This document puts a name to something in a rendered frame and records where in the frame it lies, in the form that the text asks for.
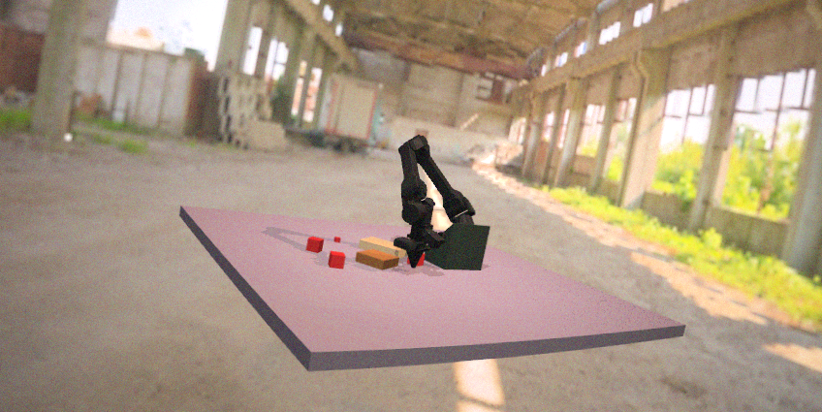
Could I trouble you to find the pale yellow rectangular board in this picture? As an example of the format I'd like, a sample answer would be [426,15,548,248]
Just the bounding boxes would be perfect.
[358,237,408,259]

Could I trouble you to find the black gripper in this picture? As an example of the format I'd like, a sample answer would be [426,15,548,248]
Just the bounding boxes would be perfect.
[393,221,431,268]

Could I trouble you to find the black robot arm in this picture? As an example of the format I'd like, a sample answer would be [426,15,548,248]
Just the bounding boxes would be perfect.
[398,135,476,249]

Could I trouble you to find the red cube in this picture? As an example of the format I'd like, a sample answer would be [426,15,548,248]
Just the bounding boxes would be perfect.
[305,237,324,253]
[329,251,346,269]
[407,254,426,266]

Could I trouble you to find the orange square block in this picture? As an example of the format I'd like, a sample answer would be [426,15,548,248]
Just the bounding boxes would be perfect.
[355,249,399,269]

